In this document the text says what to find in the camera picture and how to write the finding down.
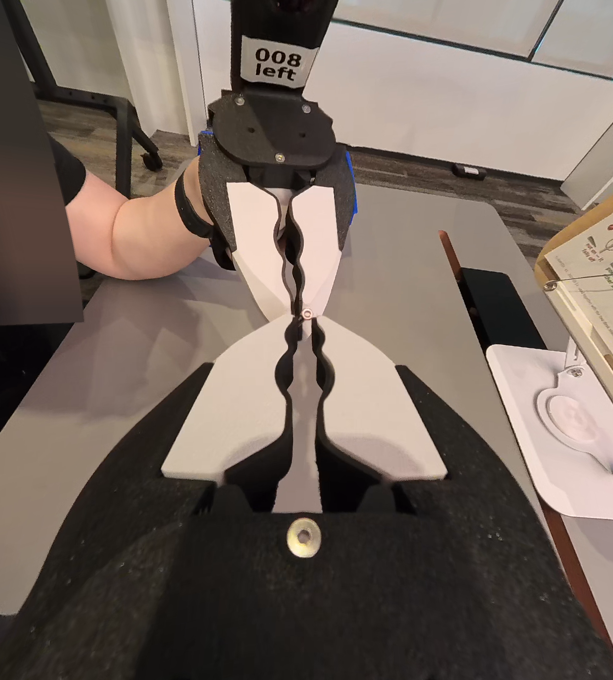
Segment person's left forearm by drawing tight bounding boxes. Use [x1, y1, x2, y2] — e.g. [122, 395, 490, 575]
[64, 159, 217, 281]

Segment black desk frame with casters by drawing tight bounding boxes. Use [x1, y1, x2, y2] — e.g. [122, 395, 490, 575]
[17, 0, 161, 171]

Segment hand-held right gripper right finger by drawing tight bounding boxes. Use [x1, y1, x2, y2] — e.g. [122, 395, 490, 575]
[311, 318, 449, 485]

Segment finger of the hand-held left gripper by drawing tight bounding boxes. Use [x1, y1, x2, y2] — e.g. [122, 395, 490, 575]
[290, 185, 343, 314]
[226, 181, 295, 324]

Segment black desk cable cover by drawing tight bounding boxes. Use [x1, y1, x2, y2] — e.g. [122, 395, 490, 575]
[460, 267, 549, 351]

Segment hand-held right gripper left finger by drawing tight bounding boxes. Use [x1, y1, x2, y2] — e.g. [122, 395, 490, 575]
[161, 315, 302, 486]

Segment printed instruction sheet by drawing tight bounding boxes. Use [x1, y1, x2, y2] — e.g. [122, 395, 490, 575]
[544, 199, 613, 404]

